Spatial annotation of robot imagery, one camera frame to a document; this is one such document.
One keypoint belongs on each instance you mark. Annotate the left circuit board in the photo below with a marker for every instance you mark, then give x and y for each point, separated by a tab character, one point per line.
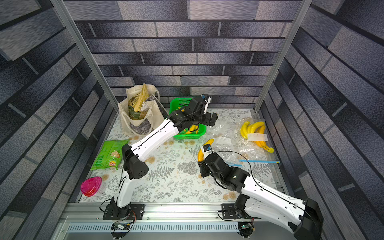
120	230

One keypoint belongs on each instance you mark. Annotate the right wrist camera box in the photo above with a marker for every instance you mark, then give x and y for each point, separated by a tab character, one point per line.
207	149

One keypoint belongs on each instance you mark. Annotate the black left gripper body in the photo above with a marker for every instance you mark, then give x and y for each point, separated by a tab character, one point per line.
204	118

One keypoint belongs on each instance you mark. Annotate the yellow banana bunch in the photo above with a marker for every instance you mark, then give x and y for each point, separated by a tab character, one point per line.
256	134
201	156

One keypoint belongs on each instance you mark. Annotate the aluminium frame post left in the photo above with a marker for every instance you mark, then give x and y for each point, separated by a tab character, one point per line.
84	49

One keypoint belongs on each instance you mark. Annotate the aluminium front rail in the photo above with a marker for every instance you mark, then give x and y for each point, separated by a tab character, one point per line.
158	218

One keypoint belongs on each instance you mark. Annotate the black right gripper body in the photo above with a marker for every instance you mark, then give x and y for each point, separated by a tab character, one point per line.
203	168

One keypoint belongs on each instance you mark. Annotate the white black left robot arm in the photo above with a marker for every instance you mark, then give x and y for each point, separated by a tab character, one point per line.
134	156

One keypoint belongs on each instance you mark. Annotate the pink plastic container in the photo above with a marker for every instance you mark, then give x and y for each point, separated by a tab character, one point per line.
91	186

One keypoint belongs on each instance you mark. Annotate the aluminium frame post right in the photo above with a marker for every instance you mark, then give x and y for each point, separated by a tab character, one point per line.
297	21

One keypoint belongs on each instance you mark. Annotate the beige canvas tote bag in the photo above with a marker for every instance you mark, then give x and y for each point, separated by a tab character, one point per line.
156	114

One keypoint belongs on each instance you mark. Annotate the snack packets in tote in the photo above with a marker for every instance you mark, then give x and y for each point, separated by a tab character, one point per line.
137	95

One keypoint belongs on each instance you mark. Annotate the circuit board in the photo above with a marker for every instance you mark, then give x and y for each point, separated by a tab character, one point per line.
120	230
245	230

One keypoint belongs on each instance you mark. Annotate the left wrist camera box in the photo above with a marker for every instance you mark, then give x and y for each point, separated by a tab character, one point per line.
207	100

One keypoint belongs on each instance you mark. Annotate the green plastic basket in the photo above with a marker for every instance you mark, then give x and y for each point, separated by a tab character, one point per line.
176	104

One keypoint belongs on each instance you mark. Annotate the aluminium frame post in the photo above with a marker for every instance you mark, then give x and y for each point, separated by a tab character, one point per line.
297	21
84	49

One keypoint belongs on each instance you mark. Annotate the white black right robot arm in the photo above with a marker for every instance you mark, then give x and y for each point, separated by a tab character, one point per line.
302	218

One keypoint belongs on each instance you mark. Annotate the right circuit board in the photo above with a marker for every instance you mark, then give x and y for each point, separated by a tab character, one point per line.
245	230

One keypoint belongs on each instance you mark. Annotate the green chips bag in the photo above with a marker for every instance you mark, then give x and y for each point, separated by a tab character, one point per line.
110	155

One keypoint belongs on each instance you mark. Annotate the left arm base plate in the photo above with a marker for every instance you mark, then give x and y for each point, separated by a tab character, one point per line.
130	212

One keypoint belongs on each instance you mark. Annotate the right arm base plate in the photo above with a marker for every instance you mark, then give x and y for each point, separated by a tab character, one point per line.
228	212

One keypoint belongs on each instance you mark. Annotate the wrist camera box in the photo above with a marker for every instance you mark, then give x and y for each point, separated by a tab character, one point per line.
207	149
207	100

